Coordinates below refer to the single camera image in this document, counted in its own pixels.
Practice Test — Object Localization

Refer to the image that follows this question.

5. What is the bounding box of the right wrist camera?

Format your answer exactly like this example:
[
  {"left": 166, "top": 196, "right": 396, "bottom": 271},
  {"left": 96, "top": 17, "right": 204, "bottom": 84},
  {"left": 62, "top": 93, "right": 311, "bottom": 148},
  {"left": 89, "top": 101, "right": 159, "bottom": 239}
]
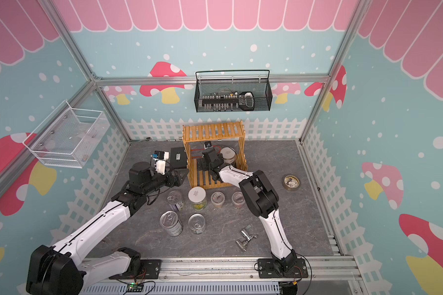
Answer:
[{"left": 204, "top": 141, "right": 213, "bottom": 149}]

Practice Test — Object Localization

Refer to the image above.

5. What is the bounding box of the wooden two-tier shelf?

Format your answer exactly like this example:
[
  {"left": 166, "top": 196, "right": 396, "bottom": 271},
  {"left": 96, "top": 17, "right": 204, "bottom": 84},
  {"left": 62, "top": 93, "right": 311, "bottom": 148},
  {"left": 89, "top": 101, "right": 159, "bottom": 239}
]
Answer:
[{"left": 182, "top": 122, "right": 247, "bottom": 189}]

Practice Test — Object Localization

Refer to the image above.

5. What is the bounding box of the white wire wall basket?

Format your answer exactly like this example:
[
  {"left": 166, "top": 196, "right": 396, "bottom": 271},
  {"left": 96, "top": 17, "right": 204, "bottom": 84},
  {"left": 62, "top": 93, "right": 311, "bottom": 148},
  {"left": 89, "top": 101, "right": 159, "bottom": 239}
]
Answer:
[{"left": 22, "top": 101, "right": 110, "bottom": 168}]

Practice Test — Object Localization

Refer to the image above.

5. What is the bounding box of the brown-label clear plastic cup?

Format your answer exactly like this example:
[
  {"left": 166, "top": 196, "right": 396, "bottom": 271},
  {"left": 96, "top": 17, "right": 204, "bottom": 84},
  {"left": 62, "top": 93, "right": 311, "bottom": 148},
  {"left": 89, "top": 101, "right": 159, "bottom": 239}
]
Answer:
[{"left": 210, "top": 191, "right": 225, "bottom": 208}]

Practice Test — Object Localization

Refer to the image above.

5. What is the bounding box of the small green circuit board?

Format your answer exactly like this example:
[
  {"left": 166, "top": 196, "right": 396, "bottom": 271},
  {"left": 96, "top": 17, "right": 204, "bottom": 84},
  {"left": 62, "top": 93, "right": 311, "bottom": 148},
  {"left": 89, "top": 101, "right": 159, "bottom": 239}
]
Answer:
[{"left": 125, "top": 283, "right": 144, "bottom": 293}]

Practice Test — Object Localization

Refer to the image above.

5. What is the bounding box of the metal faucet piece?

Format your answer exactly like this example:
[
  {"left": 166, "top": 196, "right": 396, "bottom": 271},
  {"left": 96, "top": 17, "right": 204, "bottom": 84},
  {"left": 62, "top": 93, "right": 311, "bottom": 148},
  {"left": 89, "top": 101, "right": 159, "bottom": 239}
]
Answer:
[{"left": 236, "top": 224, "right": 258, "bottom": 252}]

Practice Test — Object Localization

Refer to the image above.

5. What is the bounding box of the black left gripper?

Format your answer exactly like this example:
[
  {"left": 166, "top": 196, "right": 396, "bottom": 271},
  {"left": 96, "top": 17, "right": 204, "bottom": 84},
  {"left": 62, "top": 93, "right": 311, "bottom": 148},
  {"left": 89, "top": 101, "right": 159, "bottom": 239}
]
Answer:
[{"left": 143, "top": 165, "right": 189, "bottom": 195}]

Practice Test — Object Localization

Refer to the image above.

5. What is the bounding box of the black mesh wall basket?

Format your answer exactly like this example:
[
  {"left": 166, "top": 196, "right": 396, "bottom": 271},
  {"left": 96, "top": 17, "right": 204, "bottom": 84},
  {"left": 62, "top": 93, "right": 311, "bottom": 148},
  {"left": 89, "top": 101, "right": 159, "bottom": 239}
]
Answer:
[{"left": 194, "top": 70, "right": 273, "bottom": 113}]

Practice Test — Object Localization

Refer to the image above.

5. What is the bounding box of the red-label clear plastic cup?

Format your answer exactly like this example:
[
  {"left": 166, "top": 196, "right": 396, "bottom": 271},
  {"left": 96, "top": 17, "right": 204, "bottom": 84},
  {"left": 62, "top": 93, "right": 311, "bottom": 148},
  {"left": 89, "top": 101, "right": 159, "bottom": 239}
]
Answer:
[{"left": 232, "top": 191, "right": 246, "bottom": 209}]

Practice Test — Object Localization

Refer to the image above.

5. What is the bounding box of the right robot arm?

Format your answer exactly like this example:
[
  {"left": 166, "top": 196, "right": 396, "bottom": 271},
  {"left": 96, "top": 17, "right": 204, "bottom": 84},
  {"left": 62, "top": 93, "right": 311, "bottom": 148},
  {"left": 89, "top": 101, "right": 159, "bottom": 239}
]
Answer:
[{"left": 203, "top": 147, "right": 309, "bottom": 278}]

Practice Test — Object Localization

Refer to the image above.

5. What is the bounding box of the black terminal strip in basket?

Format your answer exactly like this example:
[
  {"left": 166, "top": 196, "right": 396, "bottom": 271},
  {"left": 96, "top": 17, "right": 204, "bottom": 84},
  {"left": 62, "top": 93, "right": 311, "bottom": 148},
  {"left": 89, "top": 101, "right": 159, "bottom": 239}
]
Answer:
[{"left": 195, "top": 92, "right": 255, "bottom": 112}]

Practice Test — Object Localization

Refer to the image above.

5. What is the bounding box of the black network switch box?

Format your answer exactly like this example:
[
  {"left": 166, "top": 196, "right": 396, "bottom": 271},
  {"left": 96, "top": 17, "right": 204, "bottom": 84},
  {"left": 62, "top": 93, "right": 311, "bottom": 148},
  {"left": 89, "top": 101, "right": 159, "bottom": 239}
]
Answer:
[{"left": 169, "top": 146, "right": 188, "bottom": 170}]

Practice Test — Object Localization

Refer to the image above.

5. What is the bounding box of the yellow seed jar white lid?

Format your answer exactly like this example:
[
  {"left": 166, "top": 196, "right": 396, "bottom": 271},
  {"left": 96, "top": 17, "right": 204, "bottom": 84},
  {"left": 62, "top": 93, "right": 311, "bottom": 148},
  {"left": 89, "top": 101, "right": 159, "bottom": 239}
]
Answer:
[{"left": 188, "top": 186, "right": 207, "bottom": 211}]

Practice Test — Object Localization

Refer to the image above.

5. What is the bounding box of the purple-label tin can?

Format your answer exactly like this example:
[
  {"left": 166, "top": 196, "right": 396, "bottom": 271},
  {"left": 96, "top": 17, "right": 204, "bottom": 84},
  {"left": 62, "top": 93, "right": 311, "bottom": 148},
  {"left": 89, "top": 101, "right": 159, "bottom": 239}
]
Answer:
[{"left": 167, "top": 191, "right": 185, "bottom": 212}]

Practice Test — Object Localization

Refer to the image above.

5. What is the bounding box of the small silver pull-tab can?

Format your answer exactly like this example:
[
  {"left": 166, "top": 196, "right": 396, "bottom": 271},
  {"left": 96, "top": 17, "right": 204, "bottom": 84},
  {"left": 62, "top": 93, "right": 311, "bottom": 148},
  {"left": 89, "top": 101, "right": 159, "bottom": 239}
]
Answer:
[{"left": 188, "top": 214, "right": 206, "bottom": 234}]

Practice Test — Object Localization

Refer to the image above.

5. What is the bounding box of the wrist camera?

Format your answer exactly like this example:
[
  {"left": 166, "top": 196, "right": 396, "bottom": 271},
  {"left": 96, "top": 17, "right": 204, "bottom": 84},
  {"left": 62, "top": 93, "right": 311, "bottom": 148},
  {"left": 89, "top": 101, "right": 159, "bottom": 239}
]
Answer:
[
  {"left": 152, "top": 151, "right": 169, "bottom": 175},
  {"left": 204, "top": 141, "right": 213, "bottom": 149}
]

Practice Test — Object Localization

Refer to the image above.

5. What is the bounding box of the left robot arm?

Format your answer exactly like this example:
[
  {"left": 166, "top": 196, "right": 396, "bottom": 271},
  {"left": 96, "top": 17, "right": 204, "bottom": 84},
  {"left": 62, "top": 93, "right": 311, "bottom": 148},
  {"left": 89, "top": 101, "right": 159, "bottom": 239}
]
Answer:
[{"left": 26, "top": 162, "right": 188, "bottom": 295}]

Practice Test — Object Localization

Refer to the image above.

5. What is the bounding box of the white-label jar with lid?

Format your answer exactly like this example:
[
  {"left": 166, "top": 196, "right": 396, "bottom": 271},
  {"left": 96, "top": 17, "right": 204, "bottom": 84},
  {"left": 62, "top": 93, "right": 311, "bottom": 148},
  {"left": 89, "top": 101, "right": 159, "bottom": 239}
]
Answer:
[{"left": 220, "top": 147, "right": 237, "bottom": 164}]

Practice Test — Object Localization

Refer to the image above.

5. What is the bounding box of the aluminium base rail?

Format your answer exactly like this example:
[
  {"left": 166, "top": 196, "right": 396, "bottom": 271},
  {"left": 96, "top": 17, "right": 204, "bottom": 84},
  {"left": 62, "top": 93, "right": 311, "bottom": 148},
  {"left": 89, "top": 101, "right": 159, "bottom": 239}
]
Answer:
[{"left": 81, "top": 256, "right": 368, "bottom": 295}]

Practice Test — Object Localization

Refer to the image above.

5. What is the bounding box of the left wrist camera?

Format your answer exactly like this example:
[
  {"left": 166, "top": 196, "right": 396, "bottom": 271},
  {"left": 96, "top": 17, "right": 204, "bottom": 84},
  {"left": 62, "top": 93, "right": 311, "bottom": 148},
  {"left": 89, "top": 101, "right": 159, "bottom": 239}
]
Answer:
[{"left": 152, "top": 151, "right": 169, "bottom": 175}]

